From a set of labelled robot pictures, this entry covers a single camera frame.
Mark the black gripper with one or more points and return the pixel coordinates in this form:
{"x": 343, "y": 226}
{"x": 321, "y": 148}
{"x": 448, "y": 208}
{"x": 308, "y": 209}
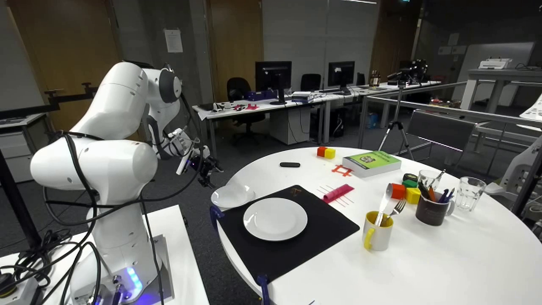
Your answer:
{"x": 201, "y": 160}

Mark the small white plate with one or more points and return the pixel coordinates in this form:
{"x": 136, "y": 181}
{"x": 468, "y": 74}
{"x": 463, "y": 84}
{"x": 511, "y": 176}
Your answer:
{"x": 233, "y": 198}

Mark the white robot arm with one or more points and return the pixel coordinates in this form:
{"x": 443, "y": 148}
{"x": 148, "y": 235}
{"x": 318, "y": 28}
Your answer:
{"x": 113, "y": 164}

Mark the large white plate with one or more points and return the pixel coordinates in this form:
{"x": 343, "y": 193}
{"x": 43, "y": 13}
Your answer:
{"x": 275, "y": 220}

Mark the blue clamp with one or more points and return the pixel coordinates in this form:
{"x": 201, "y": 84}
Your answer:
{"x": 264, "y": 289}
{"x": 216, "y": 215}

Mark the black computer mouse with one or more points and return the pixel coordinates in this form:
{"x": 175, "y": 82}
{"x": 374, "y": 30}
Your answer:
{"x": 291, "y": 165}

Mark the black office chair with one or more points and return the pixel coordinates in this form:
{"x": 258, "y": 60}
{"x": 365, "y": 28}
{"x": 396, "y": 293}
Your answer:
{"x": 238, "y": 89}
{"x": 311, "y": 82}

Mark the long white desk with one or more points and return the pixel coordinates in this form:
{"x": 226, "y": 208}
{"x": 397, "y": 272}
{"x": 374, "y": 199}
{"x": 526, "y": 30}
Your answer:
{"x": 272, "y": 106}

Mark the white robot stand table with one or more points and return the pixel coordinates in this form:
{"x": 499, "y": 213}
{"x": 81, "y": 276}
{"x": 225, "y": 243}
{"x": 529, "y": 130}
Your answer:
{"x": 181, "y": 265}

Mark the red cube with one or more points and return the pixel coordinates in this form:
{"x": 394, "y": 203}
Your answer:
{"x": 397, "y": 191}
{"x": 321, "y": 152}

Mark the black computer monitor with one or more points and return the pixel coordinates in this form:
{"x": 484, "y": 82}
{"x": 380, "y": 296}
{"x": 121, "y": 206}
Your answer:
{"x": 274, "y": 76}
{"x": 341, "y": 74}

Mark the black placemat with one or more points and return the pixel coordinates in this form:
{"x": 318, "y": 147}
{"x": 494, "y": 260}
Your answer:
{"x": 306, "y": 243}

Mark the yellow cube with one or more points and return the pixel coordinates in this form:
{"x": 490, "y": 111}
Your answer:
{"x": 331, "y": 154}
{"x": 414, "y": 196}

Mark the white paper sheet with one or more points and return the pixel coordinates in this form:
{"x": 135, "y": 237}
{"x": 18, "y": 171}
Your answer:
{"x": 174, "y": 42}

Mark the green book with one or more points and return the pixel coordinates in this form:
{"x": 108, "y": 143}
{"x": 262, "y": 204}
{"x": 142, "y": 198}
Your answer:
{"x": 374, "y": 162}

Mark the yellow white utensil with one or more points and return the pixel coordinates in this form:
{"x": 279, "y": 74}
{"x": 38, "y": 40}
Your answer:
{"x": 370, "y": 235}

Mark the white mug yellow interior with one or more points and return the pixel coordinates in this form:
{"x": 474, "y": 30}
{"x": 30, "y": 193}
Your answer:
{"x": 377, "y": 235}

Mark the small black object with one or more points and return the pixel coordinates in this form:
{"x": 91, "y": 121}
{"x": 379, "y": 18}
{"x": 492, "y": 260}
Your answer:
{"x": 411, "y": 176}

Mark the green cube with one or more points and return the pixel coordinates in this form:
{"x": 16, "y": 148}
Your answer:
{"x": 411, "y": 184}

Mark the dark pen cup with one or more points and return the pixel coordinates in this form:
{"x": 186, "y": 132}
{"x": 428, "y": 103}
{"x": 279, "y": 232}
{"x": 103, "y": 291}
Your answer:
{"x": 431, "y": 213}

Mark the white power strip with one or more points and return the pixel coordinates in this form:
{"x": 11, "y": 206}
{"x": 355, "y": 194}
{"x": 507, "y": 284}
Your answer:
{"x": 18, "y": 289}

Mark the grey chair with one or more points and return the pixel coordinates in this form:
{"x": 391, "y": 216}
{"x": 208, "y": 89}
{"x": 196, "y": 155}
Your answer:
{"x": 441, "y": 130}

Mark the orange plastic frame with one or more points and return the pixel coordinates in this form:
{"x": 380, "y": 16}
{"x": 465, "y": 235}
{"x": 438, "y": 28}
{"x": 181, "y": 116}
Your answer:
{"x": 341, "y": 167}

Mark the metal railing frame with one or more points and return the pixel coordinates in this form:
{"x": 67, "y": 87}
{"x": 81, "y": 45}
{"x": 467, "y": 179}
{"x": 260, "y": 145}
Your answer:
{"x": 384, "y": 103}

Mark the camera tripod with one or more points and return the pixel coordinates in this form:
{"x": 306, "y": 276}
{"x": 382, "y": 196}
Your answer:
{"x": 396, "y": 128}

